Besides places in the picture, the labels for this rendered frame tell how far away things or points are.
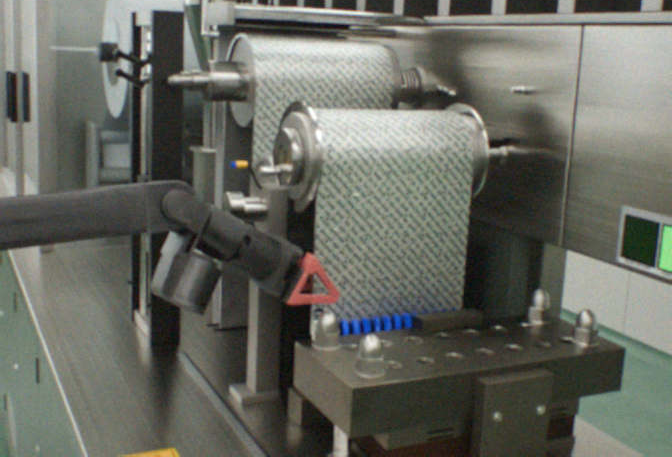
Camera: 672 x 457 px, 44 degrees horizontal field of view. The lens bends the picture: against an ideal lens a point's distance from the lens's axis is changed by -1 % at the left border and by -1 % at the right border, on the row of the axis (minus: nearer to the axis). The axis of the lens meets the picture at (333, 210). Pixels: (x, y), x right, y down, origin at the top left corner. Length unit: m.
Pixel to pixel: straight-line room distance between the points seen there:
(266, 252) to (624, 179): 0.45
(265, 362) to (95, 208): 0.38
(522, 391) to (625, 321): 3.45
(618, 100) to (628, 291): 3.37
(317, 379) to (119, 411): 0.31
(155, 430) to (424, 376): 0.37
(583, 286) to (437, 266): 3.51
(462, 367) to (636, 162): 0.33
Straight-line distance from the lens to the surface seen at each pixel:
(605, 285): 4.55
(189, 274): 1.00
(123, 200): 0.96
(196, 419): 1.17
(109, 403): 1.22
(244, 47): 1.35
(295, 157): 1.09
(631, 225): 1.08
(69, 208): 0.95
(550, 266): 1.49
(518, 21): 1.28
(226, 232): 1.01
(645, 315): 4.38
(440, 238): 1.18
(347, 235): 1.11
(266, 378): 1.21
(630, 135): 1.09
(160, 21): 1.34
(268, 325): 1.19
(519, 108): 1.25
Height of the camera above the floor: 1.39
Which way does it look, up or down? 11 degrees down
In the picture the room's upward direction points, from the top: 3 degrees clockwise
